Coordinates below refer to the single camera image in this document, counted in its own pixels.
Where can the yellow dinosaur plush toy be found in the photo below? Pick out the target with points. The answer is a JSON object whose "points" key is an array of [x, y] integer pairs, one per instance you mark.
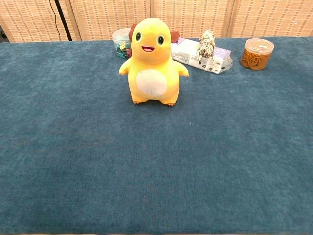
{"points": [[151, 61]]}

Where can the teal plush tablecloth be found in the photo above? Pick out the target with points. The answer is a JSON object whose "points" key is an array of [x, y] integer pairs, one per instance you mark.
{"points": [[156, 159]]}

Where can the white tissue pack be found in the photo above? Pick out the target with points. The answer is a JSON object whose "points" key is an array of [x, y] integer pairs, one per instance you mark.
{"points": [[185, 52]]}

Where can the clear jar of binder clips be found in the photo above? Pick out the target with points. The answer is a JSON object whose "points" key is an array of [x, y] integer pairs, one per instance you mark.
{"points": [[121, 42]]}

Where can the white brown twine ball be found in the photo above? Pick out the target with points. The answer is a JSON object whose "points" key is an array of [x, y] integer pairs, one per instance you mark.
{"points": [[206, 45]]}

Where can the woven bamboo folding screen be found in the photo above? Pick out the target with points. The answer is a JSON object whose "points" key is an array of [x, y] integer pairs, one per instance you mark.
{"points": [[102, 17]]}

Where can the clear jar of rubber bands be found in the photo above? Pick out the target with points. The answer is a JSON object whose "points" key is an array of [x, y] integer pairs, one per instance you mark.
{"points": [[256, 55]]}

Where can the black stand pole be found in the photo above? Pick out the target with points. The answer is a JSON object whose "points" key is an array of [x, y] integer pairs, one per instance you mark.
{"points": [[63, 20]]}

